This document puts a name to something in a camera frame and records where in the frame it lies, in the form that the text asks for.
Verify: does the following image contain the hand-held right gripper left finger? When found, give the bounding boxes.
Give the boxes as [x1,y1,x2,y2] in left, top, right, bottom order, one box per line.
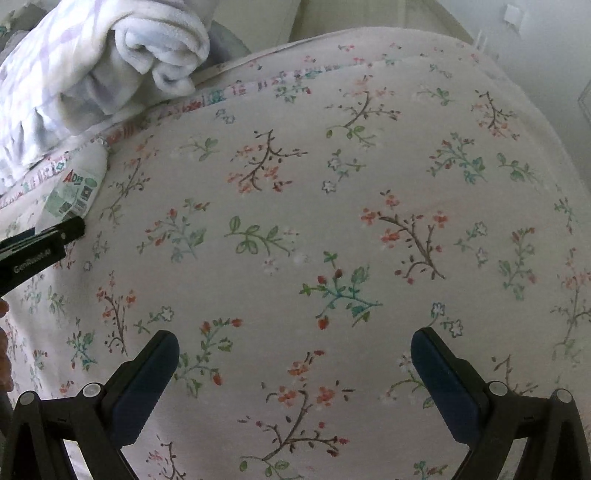
[0,330,181,480]

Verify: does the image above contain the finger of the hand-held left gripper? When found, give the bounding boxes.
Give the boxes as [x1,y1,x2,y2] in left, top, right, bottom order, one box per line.
[34,215,86,246]

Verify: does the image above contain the floral bed sheet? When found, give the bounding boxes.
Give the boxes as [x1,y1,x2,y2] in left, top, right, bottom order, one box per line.
[0,28,591,480]

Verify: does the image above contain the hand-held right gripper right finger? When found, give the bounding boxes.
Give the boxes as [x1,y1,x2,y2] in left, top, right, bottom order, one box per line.
[410,327,591,480]

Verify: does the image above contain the checked duvet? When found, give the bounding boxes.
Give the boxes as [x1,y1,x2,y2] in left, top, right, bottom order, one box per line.
[0,0,211,185]

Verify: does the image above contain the person's left hand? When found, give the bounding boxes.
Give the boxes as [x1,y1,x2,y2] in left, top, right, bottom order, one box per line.
[0,298,13,384]

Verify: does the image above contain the small white bottle green label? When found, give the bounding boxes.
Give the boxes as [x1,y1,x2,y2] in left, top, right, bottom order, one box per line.
[39,145,109,232]

